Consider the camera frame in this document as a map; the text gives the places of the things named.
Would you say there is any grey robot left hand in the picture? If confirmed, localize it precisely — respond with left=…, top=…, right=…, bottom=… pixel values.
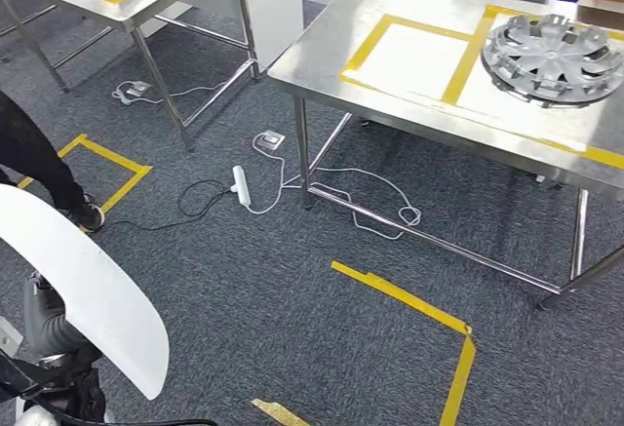
left=22, top=272, right=78, bottom=360

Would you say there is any white curved plastic part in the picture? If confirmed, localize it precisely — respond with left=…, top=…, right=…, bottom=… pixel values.
left=0, top=183, right=171, bottom=403

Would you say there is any stainless steel workbench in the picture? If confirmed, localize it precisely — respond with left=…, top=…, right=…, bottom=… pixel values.
left=266, top=0, right=624, bottom=313

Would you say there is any yellow workbench tape marking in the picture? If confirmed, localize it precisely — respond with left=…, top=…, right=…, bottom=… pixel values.
left=339, top=3, right=624, bottom=172

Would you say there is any person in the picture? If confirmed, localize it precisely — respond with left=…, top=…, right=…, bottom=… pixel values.
left=0, top=90, right=106, bottom=235

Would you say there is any yellow floor tape marking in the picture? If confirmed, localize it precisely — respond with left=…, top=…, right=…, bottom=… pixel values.
left=15, top=133, right=154, bottom=219

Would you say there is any white power strip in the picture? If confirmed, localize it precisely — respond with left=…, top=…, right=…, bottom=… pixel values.
left=230, top=164, right=253, bottom=210

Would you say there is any grey plastic hubcap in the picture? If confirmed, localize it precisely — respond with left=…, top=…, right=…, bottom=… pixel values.
left=481, top=13, right=624, bottom=110

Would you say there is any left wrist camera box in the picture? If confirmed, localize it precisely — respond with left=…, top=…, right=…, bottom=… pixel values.
left=0, top=316, right=25, bottom=361

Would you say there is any thin white floor cable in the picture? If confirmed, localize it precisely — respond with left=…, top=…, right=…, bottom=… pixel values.
left=110, top=79, right=230, bottom=108

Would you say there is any black floor cable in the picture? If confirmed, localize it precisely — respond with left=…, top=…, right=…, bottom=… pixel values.
left=103, top=178, right=236, bottom=233

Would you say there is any looped white cable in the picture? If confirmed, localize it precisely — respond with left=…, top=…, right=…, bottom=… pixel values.
left=246, top=132, right=423, bottom=243

